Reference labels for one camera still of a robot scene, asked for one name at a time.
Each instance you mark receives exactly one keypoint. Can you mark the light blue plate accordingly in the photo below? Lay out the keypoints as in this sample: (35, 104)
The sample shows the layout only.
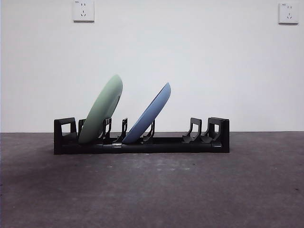
(149, 114)

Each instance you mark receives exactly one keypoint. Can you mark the pale green plate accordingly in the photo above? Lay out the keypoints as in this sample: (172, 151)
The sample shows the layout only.
(104, 104)

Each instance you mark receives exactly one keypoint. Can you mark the black plastic plate rack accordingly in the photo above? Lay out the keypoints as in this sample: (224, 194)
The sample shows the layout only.
(178, 146)

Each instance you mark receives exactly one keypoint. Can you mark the white wall socket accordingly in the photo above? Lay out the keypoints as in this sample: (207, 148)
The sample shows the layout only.
(83, 10)
(288, 13)

